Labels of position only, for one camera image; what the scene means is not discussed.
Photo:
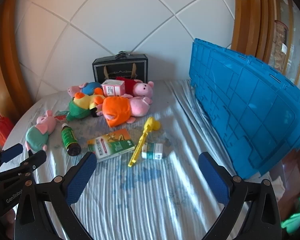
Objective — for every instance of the yellow and green duck plush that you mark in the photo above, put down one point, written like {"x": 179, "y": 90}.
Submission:
{"x": 80, "y": 105}

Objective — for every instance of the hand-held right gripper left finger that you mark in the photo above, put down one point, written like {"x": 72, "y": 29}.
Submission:
{"x": 81, "y": 177}

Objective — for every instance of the blue plastic crate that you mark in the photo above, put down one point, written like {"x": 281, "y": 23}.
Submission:
{"x": 240, "y": 105}

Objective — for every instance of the yellow plastic toy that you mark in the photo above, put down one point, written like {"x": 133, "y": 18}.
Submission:
{"x": 140, "y": 142}

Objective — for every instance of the striped white bed sheet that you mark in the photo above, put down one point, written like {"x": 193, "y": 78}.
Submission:
{"x": 140, "y": 192}

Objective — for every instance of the small white green medicine box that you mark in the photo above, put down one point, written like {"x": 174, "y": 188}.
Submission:
{"x": 152, "y": 151}

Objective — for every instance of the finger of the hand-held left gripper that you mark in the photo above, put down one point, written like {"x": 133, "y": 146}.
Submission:
{"x": 33, "y": 162}
{"x": 12, "y": 153}

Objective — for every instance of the white padded wooden headboard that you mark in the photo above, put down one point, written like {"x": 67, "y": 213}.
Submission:
{"x": 115, "y": 17}

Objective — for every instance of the small red green toy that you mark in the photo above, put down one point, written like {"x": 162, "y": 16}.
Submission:
{"x": 61, "y": 115}

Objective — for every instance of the pink and white carton box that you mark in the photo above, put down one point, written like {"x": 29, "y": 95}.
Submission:
{"x": 112, "y": 88}

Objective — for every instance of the pig plush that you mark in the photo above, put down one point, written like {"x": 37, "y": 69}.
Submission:
{"x": 116, "y": 108}
{"x": 142, "y": 88}
{"x": 36, "y": 136}
{"x": 88, "y": 87}

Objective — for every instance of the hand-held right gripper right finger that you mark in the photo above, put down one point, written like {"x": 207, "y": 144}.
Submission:
{"x": 213, "y": 177}

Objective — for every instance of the patterned curtain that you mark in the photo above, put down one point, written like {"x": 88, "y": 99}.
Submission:
{"x": 282, "y": 42}

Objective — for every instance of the green and orange medicine box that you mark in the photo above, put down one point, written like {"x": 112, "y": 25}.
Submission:
{"x": 110, "y": 145}

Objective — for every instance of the green medicine bottle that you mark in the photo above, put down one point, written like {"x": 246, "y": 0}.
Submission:
{"x": 68, "y": 137}

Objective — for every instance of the red bag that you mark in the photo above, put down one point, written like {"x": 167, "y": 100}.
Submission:
{"x": 1, "y": 130}

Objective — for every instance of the green cloth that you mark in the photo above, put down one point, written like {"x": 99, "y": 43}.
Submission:
{"x": 297, "y": 217}

